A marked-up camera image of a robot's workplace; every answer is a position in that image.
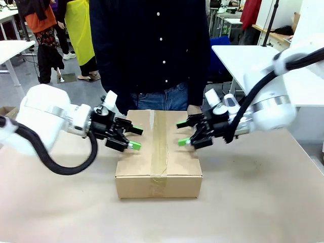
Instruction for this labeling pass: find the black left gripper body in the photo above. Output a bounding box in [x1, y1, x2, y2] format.
[89, 111, 119, 141]

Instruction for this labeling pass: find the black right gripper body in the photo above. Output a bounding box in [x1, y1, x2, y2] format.
[204, 108, 230, 139]

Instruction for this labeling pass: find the large brown cardboard box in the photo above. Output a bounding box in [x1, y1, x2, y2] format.
[114, 109, 204, 199]

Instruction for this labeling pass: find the person's right forearm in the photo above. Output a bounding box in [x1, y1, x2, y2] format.
[99, 65, 130, 116]

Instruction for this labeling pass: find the person's left forearm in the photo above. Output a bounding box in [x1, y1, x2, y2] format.
[188, 63, 211, 108]

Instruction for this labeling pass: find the small printed cardboard box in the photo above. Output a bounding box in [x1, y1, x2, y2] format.
[0, 106, 19, 120]

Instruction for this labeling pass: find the person's left hand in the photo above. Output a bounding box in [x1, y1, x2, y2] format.
[187, 104, 203, 116]

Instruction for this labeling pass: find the brown packing tape strip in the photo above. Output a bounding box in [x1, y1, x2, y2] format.
[148, 109, 169, 197]

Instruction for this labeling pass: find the metal floor plate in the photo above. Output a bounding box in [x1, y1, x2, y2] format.
[57, 73, 77, 84]

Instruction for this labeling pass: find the blue chair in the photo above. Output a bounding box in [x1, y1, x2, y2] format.
[209, 35, 234, 86]

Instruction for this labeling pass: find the large white side table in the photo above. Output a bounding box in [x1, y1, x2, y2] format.
[211, 45, 324, 107]

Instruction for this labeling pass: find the person in dark shirt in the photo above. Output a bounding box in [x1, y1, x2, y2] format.
[89, 0, 211, 116]

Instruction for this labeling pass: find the person in yellow apron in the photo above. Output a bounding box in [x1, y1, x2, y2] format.
[64, 0, 100, 81]

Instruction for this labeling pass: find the person with white shoes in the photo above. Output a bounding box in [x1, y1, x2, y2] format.
[52, 0, 76, 61]

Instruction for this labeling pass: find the wooden top desk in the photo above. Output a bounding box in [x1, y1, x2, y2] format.
[252, 24, 292, 52]

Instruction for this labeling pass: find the person in orange top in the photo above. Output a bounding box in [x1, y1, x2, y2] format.
[15, 0, 65, 85]

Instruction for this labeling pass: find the person in red top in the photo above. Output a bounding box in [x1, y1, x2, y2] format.
[239, 0, 263, 46]

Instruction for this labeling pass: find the black stand pole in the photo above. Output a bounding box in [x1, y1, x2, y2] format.
[261, 0, 279, 48]

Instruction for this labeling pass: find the black bag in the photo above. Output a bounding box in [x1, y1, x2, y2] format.
[274, 25, 295, 36]

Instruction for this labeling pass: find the white table with grey legs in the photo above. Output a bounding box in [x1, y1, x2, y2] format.
[0, 39, 36, 87]

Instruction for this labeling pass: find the white background desk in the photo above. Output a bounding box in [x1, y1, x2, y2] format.
[0, 9, 28, 42]

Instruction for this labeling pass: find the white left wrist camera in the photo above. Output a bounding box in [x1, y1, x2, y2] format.
[95, 91, 118, 114]

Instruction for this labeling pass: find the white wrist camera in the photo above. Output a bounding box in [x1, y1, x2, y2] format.
[95, 91, 118, 114]
[204, 88, 242, 116]

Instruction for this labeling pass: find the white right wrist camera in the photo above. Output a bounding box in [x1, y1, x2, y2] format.
[204, 88, 242, 116]

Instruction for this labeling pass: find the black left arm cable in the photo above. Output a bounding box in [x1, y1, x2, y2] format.
[0, 115, 99, 176]

